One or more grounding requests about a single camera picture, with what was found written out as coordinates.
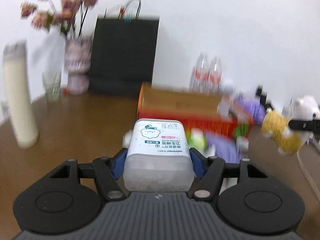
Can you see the cotton swab plastic box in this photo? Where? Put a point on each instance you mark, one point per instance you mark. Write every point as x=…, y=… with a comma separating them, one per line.
x=158, y=158

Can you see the purple tissue pack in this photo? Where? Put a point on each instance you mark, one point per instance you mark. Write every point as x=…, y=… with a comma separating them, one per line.
x=252, y=107

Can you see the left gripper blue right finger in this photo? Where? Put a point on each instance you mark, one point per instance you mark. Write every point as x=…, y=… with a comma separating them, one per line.
x=200, y=163

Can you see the left clear water bottle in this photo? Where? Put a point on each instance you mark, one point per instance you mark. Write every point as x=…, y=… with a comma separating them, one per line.
x=199, y=74

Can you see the cream thermos bottle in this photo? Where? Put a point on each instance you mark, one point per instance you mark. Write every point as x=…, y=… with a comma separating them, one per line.
x=16, y=87

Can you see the red cardboard tray box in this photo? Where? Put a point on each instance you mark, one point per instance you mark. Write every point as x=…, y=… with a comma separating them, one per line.
x=215, y=113

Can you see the clear drinking glass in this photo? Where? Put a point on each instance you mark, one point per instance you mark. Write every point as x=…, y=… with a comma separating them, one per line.
x=51, y=82

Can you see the black paper shopping bag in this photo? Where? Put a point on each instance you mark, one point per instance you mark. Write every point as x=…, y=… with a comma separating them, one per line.
x=123, y=52

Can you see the dried pink flower bouquet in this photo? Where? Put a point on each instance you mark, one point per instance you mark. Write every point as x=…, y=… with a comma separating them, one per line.
x=68, y=16

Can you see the white alpaca plush toy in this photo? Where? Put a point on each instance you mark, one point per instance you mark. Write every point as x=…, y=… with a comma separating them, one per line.
x=292, y=133

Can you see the green milk carton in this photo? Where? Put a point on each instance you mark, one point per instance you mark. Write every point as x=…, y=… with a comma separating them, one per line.
x=196, y=139

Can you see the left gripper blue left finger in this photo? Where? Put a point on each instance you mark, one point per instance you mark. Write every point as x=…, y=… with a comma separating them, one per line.
x=117, y=163

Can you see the right clear water bottle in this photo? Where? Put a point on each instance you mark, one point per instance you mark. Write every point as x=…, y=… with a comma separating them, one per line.
x=215, y=73

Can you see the clear water bottle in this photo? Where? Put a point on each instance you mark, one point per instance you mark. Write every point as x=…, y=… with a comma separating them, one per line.
x=215, y=73
x=199, y=74

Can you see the purple cloth pouch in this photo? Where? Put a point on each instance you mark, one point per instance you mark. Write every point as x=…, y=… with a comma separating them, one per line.
x=230, y=150

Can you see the pink mottled ceramic vase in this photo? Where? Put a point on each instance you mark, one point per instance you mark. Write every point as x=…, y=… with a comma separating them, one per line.
x=77, y=63

